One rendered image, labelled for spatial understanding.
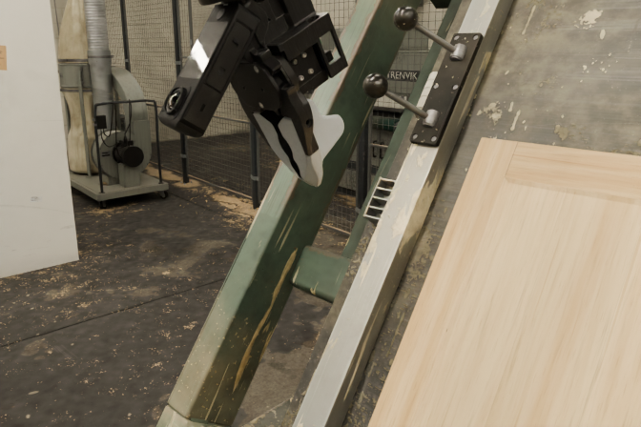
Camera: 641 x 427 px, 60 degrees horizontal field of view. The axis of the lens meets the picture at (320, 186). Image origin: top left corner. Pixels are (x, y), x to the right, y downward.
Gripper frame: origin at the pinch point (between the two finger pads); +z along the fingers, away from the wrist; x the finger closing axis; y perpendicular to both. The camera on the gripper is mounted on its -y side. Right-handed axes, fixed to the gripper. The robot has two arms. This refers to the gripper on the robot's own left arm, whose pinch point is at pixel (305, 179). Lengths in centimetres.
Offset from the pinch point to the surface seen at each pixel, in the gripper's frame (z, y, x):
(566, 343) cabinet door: 30.3, 13.2, -15.3
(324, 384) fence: 34.3, -5.7, 10.3
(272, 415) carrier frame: 59, -10, 36
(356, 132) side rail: 21, 33, 35
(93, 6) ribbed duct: 28, 157, 529
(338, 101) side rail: 13.6, 31.6, 34.7
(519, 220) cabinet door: 23.8, 24.0, -4.3
